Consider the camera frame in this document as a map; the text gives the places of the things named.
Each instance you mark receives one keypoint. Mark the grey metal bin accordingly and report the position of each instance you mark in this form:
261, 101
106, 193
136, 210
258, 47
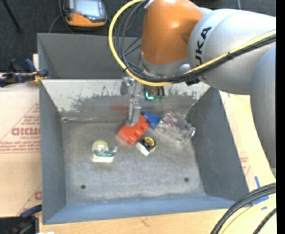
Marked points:
132, 177

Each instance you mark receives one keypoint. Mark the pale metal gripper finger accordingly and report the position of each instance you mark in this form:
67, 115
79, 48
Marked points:
137, 113
131, 116

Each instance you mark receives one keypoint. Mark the blue toy building block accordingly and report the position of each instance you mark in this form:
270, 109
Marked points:
153, 119

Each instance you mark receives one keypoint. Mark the green and white tape dispenser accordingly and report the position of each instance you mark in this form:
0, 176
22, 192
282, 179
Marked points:
102, 152

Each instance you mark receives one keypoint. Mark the clear glass cup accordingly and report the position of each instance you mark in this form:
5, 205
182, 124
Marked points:
177, 130

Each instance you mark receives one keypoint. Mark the brown cardboard board, red print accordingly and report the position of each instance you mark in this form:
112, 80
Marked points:
15, 169

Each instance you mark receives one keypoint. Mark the red toy building block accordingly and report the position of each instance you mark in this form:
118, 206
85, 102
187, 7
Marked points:
135, 131

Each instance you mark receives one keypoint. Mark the yellow and black tape measure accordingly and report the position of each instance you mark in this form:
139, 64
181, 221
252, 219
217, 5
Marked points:
147, 144

